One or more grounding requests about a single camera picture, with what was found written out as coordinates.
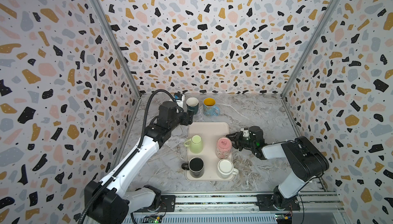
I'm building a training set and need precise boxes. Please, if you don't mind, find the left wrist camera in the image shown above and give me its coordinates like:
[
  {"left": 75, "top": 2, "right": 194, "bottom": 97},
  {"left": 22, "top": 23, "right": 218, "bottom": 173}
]
[{"left": 158, "top": 92, "right": 184, "bottom": 123}]

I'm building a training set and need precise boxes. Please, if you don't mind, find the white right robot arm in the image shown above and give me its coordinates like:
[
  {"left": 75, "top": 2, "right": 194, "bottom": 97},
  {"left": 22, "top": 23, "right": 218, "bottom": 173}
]
[{"left": 225, "top": 126, "right": 329, "bottom": 210}]

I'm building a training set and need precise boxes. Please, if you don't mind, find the black corrugated cable conduit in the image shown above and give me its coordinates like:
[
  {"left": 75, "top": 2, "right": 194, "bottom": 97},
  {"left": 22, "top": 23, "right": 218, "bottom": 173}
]
[{"left": 76, "top": 89, "right": 177, "bottom": 224}]

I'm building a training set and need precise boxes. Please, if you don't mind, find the dark green mug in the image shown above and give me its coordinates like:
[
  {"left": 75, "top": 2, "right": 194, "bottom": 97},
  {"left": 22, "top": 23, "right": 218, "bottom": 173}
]
[{"left": 186, "top": 97, "right": 199, "bottom": 115}]

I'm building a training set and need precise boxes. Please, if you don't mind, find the metal corner post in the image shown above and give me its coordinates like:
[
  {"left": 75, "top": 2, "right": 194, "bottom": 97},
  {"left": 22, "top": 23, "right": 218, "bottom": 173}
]
[
  {"left": 280, "top": 0, "right": 340, "bottom": 100},
  {"left": 89, "top": 0, "right": 141, "bottom": 99}
]

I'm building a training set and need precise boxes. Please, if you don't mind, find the blue butterfly mug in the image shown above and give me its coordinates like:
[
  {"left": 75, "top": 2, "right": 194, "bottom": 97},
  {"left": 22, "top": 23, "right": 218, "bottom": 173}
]
[{"left": 203, "top": 98, "right": 220, "bottom": 116}]

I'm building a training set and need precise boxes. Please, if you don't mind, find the white mug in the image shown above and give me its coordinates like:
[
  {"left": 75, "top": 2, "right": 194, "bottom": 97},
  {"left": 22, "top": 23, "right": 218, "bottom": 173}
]
[{"left": 217, "top": 159, "right": 239, "bottom": 179}]

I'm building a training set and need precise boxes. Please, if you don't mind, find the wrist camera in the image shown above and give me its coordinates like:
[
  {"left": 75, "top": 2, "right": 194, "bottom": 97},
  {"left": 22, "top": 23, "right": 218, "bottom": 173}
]
[
  {"left": 158, "top": 92, "right": 184, "bottom": 123},
  {"left": 241, "top": 128, "right": 251, "bottom": 140}
]

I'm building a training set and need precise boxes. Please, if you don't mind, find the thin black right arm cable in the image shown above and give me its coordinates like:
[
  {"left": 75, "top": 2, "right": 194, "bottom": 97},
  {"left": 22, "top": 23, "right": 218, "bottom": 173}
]
[{"left": 296, "top": 177, "right": 323, "bottom": 224}]

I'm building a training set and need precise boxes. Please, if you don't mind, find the metal right corner post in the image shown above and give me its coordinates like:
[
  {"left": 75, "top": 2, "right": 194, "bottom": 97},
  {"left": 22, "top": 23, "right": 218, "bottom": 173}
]
[{"left": 280, "top": 0, "right": 340, "bottom": 100}]

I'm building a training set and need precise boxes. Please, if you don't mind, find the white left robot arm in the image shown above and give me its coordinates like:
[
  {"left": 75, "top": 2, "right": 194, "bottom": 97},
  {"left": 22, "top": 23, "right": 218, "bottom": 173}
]
[{"left": 78, "top": 107, "right": 193, "bottom": 224}]

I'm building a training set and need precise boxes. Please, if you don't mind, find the black mug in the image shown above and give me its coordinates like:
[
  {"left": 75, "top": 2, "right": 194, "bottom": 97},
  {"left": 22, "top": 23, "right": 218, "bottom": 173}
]
[{"left": 181, "top": 157, "right": 205, "bottom": 179}]

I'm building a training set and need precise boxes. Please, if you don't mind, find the metal left corner post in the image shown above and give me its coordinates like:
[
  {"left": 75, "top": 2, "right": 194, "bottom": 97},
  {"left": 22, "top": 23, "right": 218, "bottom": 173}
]
[{"left": 89, "top": 0, "right": 141, "bottom": 99}]

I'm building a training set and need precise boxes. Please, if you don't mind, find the pink mug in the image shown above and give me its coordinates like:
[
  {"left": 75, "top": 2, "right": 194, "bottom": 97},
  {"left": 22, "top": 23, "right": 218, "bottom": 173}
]
[{"left": 216, "top": 138, "right": 232, "bottom": 159}]

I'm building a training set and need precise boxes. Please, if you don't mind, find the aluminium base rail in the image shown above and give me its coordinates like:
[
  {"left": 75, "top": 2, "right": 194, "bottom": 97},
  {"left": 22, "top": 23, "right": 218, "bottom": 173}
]
[{"left": 121, "top": 192, "right": 351, "bottom": 224}]

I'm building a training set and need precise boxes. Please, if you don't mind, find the cream plastic tray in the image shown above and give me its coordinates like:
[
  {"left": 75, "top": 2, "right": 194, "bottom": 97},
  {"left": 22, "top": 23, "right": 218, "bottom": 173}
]
[{"left": 184, "top": 122, "right": 235, "bottom": 182}]

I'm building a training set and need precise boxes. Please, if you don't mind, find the light green mug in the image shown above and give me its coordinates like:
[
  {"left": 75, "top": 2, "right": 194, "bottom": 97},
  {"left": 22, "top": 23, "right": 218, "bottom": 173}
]
[{"left": 184, "top": 135, "right": 203, "bottom": 154}]

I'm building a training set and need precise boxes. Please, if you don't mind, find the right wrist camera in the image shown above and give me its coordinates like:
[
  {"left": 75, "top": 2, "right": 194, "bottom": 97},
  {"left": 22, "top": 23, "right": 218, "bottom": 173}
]
[{"left": 241, "top": 128, "right": 251, "bottom": 140}]

